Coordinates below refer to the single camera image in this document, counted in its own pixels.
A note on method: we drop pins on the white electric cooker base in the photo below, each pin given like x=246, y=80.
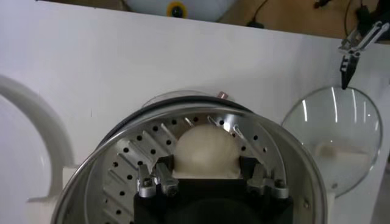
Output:
x=45, y=210

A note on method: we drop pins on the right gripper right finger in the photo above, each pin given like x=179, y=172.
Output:
x=259, y=182

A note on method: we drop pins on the stainless steel steamer basket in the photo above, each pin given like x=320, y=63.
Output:
x=122, y=158

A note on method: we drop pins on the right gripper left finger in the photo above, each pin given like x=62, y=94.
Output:
x=163, y=182

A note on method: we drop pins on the round glass pot lid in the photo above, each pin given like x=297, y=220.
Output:
x=335, y=137

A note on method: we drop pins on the large white plate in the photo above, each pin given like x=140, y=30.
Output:
x=18, y=158

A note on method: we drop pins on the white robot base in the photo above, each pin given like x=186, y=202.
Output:
x=207, y=9

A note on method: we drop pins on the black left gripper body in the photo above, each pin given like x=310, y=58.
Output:
x=377, y=13

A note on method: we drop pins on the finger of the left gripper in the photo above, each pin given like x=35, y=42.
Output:
x=348, y=64

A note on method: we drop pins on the white steamed baozi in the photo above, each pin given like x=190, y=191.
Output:
x=207, y=149

